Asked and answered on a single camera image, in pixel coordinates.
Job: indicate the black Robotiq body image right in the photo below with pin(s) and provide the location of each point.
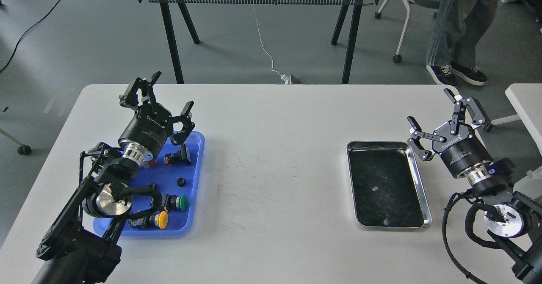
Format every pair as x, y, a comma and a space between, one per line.
461, 150

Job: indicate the black Robotiq body image left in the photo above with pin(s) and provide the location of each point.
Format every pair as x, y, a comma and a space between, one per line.
145, 135

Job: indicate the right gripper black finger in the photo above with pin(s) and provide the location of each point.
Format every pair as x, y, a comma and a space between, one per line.
416, 135
467, 111

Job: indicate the blue plastic tray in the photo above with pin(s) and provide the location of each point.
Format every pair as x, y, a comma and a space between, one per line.
165, 178

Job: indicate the silver metal tray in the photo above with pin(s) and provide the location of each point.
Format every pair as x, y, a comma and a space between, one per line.
387, 187

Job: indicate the white side table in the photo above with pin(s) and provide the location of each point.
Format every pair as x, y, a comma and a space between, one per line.
526, 99

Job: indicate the person in jeans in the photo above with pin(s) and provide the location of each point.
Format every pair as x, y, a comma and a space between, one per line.
460, 24

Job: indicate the black switch module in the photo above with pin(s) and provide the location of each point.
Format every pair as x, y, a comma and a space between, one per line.
182, 156

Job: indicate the white orange switch block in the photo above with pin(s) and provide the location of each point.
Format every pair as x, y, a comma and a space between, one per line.
146, 164

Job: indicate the green push button switch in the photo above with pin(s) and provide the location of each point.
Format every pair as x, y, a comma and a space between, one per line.
170, 202

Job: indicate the yellow push button switch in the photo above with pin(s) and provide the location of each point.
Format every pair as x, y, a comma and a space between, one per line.
155, 221

